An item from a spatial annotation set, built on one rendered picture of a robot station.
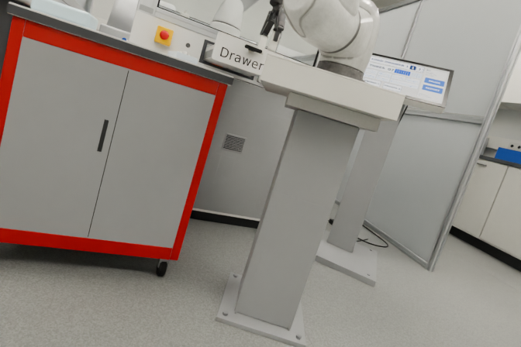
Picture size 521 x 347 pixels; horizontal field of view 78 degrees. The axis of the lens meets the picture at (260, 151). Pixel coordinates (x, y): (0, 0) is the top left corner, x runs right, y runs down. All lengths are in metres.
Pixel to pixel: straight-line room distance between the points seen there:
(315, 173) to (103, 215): 0.69
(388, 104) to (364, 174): 1.07
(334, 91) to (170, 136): 0.53
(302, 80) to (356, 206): 1.22
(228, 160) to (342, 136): 0.87
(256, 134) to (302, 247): 0.84
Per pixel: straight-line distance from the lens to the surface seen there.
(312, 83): 0.90
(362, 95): 0.92
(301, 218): 1.06
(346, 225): 2.02
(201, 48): 1.68
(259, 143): 1.78
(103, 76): 1.07
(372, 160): 1.96
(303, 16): 0.89
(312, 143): 1.01
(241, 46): 1.37
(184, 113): 1.08
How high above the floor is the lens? 0.69
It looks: 7 degrees down
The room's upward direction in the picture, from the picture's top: 17 degrees clockwise
